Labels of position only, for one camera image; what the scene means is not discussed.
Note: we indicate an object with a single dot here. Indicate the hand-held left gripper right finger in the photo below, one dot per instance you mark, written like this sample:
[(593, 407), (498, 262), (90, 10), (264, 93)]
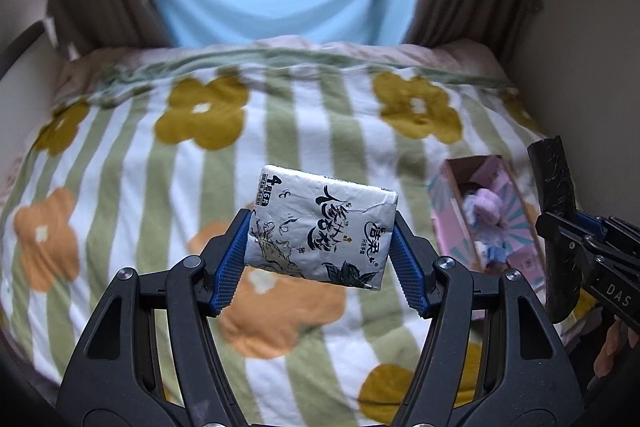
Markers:
[(410, 267)]

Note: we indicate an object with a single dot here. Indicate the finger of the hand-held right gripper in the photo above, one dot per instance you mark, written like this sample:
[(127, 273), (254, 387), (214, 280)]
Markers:
[(597, 227), (562, 229)]

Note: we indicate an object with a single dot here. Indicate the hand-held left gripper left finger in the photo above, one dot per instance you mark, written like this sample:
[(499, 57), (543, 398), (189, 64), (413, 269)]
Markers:
[(232, 267)]

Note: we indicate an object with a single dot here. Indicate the long black packet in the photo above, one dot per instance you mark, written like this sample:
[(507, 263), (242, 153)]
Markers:
[(552, 177)]

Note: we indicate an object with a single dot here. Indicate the cardboard box with pink print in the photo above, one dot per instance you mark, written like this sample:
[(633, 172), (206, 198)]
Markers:
[(450, 217)]

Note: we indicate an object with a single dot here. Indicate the black and white tissue pack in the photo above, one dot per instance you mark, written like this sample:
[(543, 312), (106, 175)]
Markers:
[(320, 227)]

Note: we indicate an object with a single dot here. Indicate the person's right hand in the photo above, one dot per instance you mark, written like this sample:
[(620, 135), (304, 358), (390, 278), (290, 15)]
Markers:
[(617, 347)]

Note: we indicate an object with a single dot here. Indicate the striped floral blanket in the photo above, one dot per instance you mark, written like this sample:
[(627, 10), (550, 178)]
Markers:
[(150, 187)]

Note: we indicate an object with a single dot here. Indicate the white padded headboard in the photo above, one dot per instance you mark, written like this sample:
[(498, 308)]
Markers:
[(27, 72)]

